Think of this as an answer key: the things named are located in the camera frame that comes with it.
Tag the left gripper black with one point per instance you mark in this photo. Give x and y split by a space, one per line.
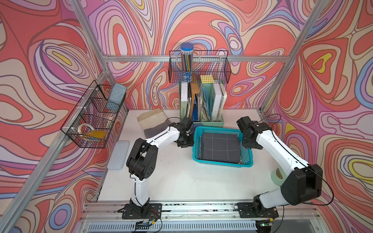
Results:
191 142

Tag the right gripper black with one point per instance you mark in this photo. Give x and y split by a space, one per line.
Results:
245 144

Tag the teal plastic basket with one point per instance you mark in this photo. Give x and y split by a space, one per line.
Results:
246 153

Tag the dark grey checked cloth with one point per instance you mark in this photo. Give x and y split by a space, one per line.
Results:
217 147

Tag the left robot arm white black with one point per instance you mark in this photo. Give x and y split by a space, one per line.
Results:
143 156

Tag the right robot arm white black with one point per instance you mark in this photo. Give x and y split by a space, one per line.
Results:
303 181

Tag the beige grey folded cloth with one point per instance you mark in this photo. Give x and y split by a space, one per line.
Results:
153 122

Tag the green desktop file organizer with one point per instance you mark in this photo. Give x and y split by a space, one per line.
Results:
196 103

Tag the white book in organizer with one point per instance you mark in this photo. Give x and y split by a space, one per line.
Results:
216 101

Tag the green pencil cup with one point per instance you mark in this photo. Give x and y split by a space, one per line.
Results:
278 176

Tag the yellow sticky note block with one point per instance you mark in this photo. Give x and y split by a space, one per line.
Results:
207 79

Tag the white flat tin box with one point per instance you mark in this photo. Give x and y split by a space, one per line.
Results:
118 156

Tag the grey blue sponge block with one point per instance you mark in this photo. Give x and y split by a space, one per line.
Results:
117 93

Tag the yellow flat pad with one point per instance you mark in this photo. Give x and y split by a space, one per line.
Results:
95 135

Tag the blue lidded pencil tube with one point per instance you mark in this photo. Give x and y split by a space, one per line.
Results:
187 61

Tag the white tape roll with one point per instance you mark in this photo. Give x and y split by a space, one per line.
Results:
85 128

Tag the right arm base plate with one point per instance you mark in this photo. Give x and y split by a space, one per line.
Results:
255 210

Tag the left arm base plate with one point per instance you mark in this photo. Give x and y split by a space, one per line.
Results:
149 211

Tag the black wire basket rear wall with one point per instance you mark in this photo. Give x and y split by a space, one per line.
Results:
214 62

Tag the black wire basket wall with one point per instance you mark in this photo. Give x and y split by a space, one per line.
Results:
93 108
214 62

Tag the black wire basket left wall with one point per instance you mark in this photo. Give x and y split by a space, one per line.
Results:
93 108

